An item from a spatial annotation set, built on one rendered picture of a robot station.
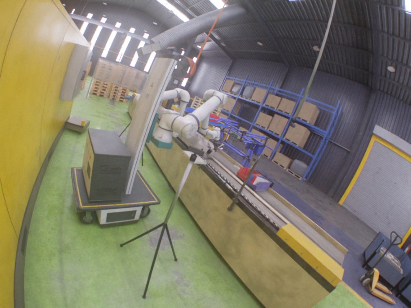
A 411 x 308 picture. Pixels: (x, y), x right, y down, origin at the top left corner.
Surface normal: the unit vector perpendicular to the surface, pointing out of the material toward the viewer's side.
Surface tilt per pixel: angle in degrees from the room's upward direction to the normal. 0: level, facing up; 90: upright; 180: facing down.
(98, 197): 90
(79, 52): 90
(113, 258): 0
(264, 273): 90
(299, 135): 90
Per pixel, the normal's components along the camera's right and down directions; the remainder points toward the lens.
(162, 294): 0.40, -0.88
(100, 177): 0.64, 0.48
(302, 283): -0.75, -0.15
